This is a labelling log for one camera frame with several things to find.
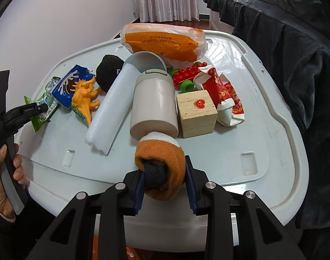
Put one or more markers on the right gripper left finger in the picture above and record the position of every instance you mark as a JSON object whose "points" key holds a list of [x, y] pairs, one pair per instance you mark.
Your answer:
{"points": [[70, 236]]}

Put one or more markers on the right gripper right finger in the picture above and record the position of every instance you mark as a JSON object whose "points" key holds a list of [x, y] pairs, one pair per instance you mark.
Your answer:
{"points": [[240, 226]]}

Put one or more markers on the blue snack wrapper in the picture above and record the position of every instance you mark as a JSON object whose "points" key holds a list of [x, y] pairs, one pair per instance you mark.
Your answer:
{"points": [[64, 89]]}

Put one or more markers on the orange toy dinosaur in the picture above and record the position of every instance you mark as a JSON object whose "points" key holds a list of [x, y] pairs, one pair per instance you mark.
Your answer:
{"points": [[84, 99]]}

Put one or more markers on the orange sock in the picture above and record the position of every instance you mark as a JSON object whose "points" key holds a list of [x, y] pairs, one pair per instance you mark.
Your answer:
{"points": [[162, 160]]}

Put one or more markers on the white foam sheet roll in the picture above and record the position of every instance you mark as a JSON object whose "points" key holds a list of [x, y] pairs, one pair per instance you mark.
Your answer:
{"points": [[111, 113]]}

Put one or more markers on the red white carton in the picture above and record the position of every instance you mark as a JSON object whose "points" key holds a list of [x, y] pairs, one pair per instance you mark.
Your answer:
{"points": [[225, 99]]}

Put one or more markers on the wooden block with heart sticker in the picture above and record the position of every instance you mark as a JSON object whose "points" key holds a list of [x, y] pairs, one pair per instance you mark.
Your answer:
{"points": [[197, 113]]}

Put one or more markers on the black sock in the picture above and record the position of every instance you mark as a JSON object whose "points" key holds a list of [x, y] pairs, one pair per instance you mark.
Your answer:
{"points": [[108, 70]]}

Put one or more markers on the white paper cup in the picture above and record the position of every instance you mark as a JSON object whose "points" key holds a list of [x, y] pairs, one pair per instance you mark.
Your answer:
{"points": [[154, 105]]}

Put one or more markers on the red green toy brick car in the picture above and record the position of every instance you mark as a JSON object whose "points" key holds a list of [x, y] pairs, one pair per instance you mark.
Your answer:
{"points": [[183, 79]]}

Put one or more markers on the orange plastic bag package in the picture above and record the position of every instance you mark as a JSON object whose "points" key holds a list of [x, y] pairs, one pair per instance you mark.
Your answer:
{"points": [[180, 43]]}

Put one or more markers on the light blue plastic cup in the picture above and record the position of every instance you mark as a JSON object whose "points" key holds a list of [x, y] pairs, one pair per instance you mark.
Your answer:
{"points": [[145, 60]]}

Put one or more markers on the black sleeve forearm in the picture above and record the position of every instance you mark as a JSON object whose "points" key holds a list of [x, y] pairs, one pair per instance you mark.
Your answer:
{"points": [[17, 239]]}

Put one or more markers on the person left hand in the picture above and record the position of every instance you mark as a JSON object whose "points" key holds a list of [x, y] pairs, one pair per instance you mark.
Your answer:
{"points": [[6, 208]]}

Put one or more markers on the white plastic storage lid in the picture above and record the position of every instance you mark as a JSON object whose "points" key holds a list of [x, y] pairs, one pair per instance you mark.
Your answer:
{"points": [[265, 153]]}

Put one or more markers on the dark blue bed blanket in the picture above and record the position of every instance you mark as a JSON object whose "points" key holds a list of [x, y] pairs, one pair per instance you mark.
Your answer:
{"points": [[292, 40]]}

